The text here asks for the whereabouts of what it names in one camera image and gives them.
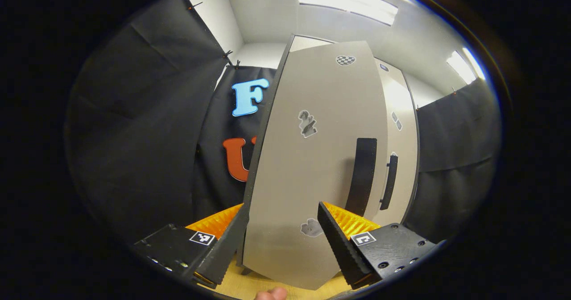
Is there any black backdrop cloth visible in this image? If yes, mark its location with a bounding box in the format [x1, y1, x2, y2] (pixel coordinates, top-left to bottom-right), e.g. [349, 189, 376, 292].
[67, 0, 502, 247]

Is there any small ceiling light panel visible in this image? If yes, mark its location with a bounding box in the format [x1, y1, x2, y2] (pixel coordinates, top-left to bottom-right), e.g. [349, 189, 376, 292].
[446, 46, 487, 85]

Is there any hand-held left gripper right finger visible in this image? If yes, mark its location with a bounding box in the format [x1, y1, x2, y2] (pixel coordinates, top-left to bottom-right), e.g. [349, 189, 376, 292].
[317, 201, 441, 290]

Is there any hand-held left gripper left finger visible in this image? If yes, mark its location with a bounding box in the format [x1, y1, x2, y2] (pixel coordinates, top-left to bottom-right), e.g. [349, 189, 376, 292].
[130, 203, 250, 289]

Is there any white cabinet door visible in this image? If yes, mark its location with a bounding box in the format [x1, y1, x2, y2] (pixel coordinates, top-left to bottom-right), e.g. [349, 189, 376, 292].
[243, 41, 389, 290]
[375, 59, 420, 227]

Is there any white cabinet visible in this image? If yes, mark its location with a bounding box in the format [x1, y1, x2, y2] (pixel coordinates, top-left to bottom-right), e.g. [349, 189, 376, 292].
[236, 34, 422, 276]

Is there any large ceiling light panel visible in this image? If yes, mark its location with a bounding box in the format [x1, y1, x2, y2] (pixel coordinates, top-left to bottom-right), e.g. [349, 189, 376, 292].
[298, 0, 399, 26]

